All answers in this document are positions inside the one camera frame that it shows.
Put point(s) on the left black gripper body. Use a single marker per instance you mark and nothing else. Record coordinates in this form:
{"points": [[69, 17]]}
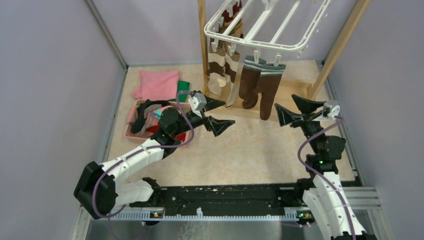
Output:
{"points": [[197, 120]]}

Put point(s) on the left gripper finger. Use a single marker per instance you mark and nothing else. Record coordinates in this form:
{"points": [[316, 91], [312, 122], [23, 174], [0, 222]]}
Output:
{"points": [[212, 103], [218, 126]]}

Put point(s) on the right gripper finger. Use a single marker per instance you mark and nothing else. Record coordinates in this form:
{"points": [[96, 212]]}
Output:
{"points": [[287, 117], [307, 106]]}

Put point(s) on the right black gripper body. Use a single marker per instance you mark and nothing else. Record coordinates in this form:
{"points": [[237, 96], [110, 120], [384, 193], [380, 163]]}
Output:
{"points": [[310, 127]]}

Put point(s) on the dark brown grey-cuffed sock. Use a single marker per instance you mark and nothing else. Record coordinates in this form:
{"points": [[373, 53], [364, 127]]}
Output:
{"points": [[248, 81]]}

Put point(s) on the white clip hanger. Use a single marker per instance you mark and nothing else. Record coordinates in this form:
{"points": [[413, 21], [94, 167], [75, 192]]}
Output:
{"points": [[279, 26]]}

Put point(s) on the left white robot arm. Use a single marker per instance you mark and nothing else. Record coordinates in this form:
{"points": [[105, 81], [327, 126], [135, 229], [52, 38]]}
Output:
{"points": [[103, 187]]}

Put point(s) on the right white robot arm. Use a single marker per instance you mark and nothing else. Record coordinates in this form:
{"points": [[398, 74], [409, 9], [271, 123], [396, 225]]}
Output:
{"points": [[322, 192]]}

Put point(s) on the wooden hanger stand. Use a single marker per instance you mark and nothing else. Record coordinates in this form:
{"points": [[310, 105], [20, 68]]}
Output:
{"points": [[302, 78]]}

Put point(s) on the red patterned sock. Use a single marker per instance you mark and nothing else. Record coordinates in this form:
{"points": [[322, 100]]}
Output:
{"points": [[180, 136]]}

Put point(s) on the brown cream striped sock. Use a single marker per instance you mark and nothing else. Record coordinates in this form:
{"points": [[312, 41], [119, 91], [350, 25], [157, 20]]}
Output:
{"points": [[216, 68], [231, 68]]}

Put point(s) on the green cloth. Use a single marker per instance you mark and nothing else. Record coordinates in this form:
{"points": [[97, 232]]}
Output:
{"points": [[180, 86]]}

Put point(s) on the pink patterned sock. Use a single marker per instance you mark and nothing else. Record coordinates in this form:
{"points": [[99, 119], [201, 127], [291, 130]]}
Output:
{"points": [[157, 114]]}

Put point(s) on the pink towel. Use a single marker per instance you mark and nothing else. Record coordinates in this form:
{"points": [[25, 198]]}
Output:
{"points": [[157, 85]]}

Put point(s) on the pink plastic basket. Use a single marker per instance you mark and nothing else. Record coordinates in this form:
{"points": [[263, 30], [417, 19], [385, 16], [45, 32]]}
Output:
{"points": [[139, 137]]}

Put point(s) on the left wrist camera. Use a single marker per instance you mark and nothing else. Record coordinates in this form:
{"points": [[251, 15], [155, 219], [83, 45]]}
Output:
{"points": [[197, 102]]}

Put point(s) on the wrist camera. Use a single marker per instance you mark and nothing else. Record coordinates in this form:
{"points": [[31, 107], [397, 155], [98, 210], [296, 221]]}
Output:
{"points": [[197, 102], [331, 110]]}

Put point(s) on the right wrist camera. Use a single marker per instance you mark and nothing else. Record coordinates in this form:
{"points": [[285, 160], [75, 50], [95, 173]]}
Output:
{"points": [[331, 110]]}

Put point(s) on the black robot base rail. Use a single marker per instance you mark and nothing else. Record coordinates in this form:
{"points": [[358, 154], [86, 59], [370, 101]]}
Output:
{"points": [[248, 201]]}

